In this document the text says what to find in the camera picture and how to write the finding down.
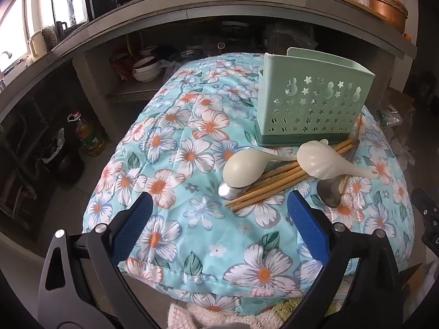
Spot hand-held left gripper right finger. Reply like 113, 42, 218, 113
287, 190, 403, 329

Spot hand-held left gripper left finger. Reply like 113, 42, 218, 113
37, 192, 162, 329

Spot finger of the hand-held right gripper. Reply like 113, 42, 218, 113
411, 188, 439, 247

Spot metal spoon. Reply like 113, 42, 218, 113
316, 139, 361, 208
218, 181, 247, 200

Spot bundle of bamboo chopsticks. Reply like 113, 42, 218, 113
224, 115, 365, 212

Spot white shell-shaped spoon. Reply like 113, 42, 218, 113
297, 142, 381, 181

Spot cream plastic rice spoon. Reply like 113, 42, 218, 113
222, 139, 330, 189

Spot green perforated utensil holder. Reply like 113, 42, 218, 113
254, 47, 375, 148

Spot floral blue blanket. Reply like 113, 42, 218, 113
82, 52, 415, 316

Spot small cardboard box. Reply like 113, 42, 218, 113
399, 262, 426, 290

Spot dark jar with plastic cover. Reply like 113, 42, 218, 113
41, 128, 86, 184

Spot pile of plastic bags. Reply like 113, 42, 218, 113
377, 110, 417, 165

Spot cooking oil bottle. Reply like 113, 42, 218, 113
67, 111, 107, 157

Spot large cardboard box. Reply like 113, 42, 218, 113
384, 87, 415, 117

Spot stack of white bowls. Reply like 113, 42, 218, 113
132, 56, 162, 83

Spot red snack packets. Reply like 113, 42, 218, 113
110, 53, 133, 79

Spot crumpled plastic bag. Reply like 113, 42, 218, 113
159, 60, 182, 76

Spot steel basin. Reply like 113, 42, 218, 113
178, 50, 206, 62

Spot copper basin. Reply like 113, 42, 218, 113
367, 0, 409, 35

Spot cream jug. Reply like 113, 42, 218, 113
27, 31, 47, 59

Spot brown round trivet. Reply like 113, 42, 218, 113
41, 25, 57, 51

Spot grey concrete kitchen counter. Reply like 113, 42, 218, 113
0, 0, 417, 110

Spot black glass-door cabinet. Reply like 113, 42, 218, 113
51, 0, 103, 31

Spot window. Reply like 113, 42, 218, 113
0, 0, 52, 66

